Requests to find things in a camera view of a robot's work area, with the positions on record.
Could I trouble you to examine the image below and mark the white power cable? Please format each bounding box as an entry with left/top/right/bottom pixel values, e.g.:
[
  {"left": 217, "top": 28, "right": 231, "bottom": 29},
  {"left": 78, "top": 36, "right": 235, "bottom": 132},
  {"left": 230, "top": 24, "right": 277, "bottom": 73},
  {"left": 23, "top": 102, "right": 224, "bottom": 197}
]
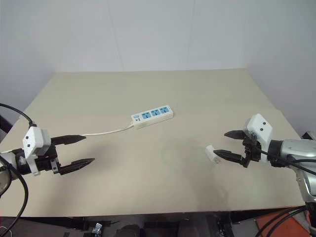
[{"left": 81, "top": 124, "right": 135, "bottom": 137}]

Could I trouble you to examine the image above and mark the small white plug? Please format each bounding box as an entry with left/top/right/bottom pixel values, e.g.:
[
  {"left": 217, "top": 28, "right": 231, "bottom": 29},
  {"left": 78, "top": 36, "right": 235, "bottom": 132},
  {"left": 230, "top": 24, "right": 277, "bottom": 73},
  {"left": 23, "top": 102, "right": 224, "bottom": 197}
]
[{"left": 205, "top": 145, "right": 222, "bottom": 164}]

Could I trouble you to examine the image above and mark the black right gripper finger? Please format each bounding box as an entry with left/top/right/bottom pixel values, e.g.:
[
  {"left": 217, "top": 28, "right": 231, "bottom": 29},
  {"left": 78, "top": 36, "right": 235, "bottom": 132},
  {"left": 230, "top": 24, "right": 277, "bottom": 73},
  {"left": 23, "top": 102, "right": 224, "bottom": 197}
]
[
  {"left": 213, "top": 149, "right": 245, "bottom": 165},
  {"left": 224, "top": 130, "right": 248, "bottom": 141}
]

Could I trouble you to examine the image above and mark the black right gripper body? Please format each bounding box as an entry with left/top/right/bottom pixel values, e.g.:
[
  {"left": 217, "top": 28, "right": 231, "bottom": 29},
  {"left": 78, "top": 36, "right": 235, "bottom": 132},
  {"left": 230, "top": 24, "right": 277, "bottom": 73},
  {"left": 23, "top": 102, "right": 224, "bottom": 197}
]
[{"left": 241, "top": 135, "right": 263, "bottom": 169}]

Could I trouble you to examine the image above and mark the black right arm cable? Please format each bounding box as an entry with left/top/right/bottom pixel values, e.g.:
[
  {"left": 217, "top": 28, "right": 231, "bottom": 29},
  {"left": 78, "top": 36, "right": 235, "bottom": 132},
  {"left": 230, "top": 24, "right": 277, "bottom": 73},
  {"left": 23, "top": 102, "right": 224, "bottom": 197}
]
[{"left": 255, "top": 147, "right": 316, "bottom": 237}]

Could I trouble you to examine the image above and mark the black table frame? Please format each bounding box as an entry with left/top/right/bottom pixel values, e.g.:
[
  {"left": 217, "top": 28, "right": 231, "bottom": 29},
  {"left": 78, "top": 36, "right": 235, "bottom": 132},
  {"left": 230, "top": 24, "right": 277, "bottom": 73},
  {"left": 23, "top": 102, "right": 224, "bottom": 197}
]
[{"left": 0, "top": 206, "right": 308, "bottom": 237}]

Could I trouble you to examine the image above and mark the small metal clamp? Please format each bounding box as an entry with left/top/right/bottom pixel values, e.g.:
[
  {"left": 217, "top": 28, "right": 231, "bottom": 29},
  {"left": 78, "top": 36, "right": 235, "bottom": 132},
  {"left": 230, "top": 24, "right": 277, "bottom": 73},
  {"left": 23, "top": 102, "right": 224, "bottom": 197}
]
[{"left": 91, "top": 223, "right": 104, "bottom": 235}]

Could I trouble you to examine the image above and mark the dark round glassy object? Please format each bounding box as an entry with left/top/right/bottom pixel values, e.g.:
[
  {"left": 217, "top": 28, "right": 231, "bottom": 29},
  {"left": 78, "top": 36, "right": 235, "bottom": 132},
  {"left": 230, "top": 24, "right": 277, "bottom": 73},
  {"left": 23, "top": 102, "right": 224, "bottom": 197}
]
[{"left": 0, "top": 169, "right": 12, "bottom": 198}]

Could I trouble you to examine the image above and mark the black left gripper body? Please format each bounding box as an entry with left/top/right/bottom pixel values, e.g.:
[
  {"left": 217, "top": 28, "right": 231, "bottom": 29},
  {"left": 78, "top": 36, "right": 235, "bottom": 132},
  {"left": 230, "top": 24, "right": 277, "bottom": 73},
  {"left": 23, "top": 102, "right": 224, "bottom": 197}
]
[{"left": 34, "top": 144, "right": 62, "bottom": 175}]

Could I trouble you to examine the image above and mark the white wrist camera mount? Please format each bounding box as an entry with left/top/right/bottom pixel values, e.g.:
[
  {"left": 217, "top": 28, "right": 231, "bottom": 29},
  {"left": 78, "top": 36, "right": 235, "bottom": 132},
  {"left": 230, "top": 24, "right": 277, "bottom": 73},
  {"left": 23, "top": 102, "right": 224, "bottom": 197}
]
[
  {"left": 242, "top": 113, "right": 274, "bottom": 164},
  {"left": 22, "top": 126, "right": 52, "bottom": 176}
]

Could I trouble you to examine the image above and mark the white power strip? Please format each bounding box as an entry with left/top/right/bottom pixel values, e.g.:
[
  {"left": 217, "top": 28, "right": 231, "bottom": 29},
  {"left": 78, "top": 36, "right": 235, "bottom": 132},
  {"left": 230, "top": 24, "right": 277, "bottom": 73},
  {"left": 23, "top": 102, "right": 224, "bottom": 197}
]
[{"left": 130, "top": 105, "right": 174, "bottom": 130}]

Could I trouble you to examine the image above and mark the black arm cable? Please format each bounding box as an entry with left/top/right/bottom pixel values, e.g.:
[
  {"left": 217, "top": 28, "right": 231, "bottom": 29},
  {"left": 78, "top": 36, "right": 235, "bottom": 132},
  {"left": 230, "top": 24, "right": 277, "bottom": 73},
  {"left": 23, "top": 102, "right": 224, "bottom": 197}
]
[
  {"left": 255, "top": 147, "right": 316, "bottom": 237},
  {"left": 0, "top": 103, "right": 38, "bottom": 224}
]

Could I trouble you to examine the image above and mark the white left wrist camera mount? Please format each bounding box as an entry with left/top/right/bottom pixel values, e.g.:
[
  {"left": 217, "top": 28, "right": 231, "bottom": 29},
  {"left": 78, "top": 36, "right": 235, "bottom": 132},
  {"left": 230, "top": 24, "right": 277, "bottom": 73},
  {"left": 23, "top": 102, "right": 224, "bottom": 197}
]
[{"left": 22, "top": 126, "right": 52, "bottom": 176}]

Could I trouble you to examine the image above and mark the orange floor mat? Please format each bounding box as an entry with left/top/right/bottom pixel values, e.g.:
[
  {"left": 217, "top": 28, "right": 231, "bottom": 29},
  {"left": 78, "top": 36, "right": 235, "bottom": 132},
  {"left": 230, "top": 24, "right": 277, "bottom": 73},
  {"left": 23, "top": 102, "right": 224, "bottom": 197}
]
[{"left": 255, "top": 209, "right": 308, "bottom": 237}]

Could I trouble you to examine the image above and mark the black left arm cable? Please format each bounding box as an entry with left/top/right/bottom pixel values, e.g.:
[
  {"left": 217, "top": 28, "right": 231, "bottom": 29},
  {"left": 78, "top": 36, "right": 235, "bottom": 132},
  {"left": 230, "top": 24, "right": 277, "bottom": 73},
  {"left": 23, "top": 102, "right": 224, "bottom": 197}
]
[{"left": 0, "top": 103, "right": 38, "bottom": 224}]

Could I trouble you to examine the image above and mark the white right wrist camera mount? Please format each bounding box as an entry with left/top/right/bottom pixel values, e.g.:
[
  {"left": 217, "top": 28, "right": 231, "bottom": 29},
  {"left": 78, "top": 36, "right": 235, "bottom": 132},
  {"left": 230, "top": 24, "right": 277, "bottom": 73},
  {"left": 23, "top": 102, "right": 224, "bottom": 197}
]
[{"left": 242, "top": 113, "right": 274, "bottom": 164}]

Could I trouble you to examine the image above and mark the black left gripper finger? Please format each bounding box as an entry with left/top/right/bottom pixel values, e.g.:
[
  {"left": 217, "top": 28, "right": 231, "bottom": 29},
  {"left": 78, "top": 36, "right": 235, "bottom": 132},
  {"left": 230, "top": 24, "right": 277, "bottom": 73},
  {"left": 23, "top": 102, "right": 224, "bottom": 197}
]
[
  {"left": 50, "top": 134, "right": 87, "bottom": 147},
  {"left": 58, "top": 158, "right": 96, "bottom": 176}
]

